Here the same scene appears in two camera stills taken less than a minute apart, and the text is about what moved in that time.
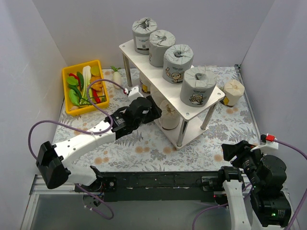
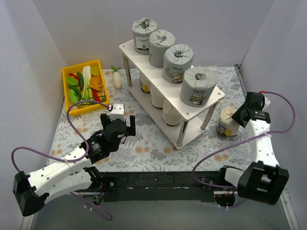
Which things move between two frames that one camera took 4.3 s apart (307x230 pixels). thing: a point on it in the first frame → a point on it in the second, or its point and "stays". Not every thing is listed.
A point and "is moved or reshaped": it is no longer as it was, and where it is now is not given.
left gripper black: (155, 109) → (131, 123)
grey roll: (197, 86) stays
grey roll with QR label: (142, 28) stays
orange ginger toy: (98, 86) stays
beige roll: (145, 83) stays
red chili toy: (75, 76) stays
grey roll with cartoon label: (159, 40) stays
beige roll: (170, 117) is moved or reshaped
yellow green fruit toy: (95, 70) stays
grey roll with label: (177, 58) stays
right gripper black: (237, 155) → (243, 115)
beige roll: (233, 89) → (228, 126)
